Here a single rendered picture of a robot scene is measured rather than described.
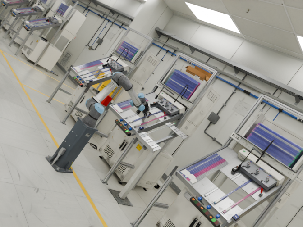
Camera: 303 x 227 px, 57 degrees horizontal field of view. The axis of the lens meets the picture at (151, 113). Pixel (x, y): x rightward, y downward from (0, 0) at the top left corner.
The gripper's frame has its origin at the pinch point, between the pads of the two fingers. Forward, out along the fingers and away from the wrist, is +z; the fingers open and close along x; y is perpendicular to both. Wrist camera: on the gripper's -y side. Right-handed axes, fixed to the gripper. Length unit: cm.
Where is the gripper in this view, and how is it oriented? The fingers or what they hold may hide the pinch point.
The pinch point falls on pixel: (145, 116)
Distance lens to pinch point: 353.7
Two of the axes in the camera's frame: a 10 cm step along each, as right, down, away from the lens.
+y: 8.1, -5.0, 3.1
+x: -5.6, -4.7, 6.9
